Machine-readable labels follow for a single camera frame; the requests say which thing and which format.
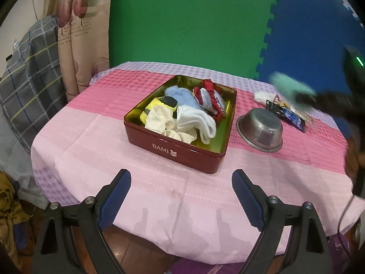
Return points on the stainless steel bowl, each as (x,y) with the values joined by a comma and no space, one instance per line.
(262,131)

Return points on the red tin box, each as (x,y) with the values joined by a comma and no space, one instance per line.
(171,154)

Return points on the cream cloth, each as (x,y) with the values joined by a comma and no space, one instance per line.
(156,120)

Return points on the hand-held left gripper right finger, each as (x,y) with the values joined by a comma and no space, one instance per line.
(246,202)

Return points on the light blue fluffy sock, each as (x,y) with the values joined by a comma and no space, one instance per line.
(179,94)

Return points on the yellow grey sock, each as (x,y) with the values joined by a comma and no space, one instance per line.
(155,102)

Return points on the blue foam mat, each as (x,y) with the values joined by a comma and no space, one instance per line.
(308,34)

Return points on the mustard cloth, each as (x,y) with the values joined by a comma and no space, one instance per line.
(8,202)

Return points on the teal fluffy scrunchie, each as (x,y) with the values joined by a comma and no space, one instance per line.
(285,85)

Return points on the white printed fabric pouch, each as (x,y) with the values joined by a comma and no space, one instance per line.
(218,104)

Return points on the clear plastic packet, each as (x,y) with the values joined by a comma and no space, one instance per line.
(282,103)

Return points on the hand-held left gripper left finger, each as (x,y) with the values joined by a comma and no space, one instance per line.
(114,202)

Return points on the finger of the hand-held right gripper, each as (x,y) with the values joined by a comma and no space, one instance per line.
(322,101)

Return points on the dark blue snack packet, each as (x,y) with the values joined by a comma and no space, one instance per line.
(290,117)

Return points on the pale grey cloth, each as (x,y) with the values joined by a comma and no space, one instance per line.
(14,162)

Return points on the floral beige curtain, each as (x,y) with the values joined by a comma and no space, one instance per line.
(82,34)

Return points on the green foam mat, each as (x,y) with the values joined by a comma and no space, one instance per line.
(185,20)

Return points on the red white sock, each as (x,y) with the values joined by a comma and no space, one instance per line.
(209,84)

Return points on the grey plaid cloth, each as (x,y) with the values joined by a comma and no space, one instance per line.
(28,77)

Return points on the purple printed mat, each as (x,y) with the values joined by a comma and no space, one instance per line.
(205,268)

